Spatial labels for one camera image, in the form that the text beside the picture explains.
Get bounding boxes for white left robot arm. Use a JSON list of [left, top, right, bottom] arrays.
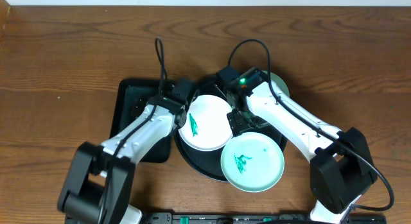
[[57, 96, 193, 223]]

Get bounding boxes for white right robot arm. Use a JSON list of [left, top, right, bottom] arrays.
[[225, 78, 378, 223]]

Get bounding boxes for black round tray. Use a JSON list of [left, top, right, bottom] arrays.
[[174, 75, 288, 182]]

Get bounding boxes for black rectangular tray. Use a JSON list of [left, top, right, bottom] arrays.
[[110, 78, 171, 163]]

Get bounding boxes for white plate with green stain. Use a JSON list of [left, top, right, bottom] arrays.
[[179, 95, 233, 151]]

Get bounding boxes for mint plate with green stain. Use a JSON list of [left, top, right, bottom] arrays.
[[220, 132, 284, 193]]

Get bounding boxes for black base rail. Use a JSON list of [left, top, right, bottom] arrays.
[[137, 211, 388, 224]]

